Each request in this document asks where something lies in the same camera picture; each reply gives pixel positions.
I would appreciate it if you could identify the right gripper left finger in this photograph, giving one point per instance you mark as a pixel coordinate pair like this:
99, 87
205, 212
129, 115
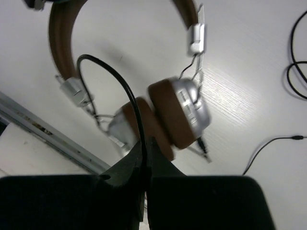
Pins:
120, 189

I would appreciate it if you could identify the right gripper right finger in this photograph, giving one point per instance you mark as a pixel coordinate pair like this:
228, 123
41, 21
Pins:
164, 205

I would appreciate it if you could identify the aluminium front rail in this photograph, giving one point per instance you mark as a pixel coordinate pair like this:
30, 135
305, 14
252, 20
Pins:
13, 112

